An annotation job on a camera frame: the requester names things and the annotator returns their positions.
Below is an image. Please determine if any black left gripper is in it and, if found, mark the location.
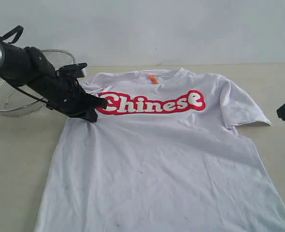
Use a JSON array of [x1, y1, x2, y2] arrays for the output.
[[28, 76, 108, 123]]

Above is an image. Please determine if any white t-shirt red lettering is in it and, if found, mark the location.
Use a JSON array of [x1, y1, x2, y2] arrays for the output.
[[35, 69, 285, 232]]

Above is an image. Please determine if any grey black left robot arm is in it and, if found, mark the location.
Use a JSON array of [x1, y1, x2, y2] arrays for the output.
[[0, 37, 108, 123]]

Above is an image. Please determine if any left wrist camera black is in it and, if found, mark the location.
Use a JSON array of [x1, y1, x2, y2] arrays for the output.
[[56, 63, 87, 79]]

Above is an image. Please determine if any metal wire mesh basket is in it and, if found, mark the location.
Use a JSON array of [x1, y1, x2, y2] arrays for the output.
[[0, 49, 76, 117]]

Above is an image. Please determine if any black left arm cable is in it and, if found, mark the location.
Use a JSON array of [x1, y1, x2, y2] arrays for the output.
[[0, 25, 49, 104]]

